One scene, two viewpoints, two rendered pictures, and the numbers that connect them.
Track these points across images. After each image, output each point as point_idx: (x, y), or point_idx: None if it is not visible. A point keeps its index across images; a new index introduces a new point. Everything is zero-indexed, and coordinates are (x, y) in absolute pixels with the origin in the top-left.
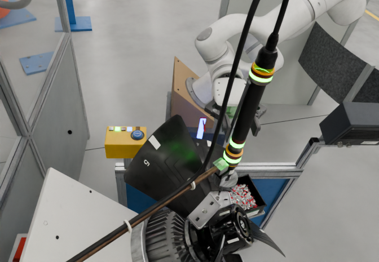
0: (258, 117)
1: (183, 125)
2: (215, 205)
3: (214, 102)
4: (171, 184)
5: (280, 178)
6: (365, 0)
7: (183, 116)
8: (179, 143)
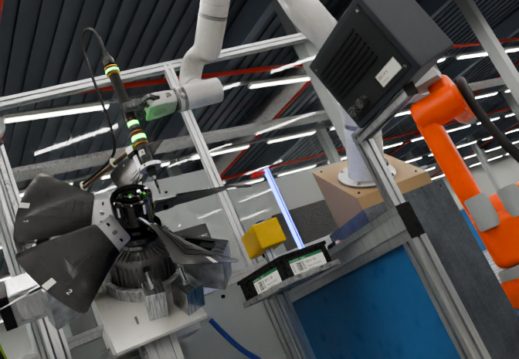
0: (138, 101)
1: (157, 143)
2: None
3: None
4: (127, 177)
5: (404, 257)
6: None
7: (336, 206)
8: None
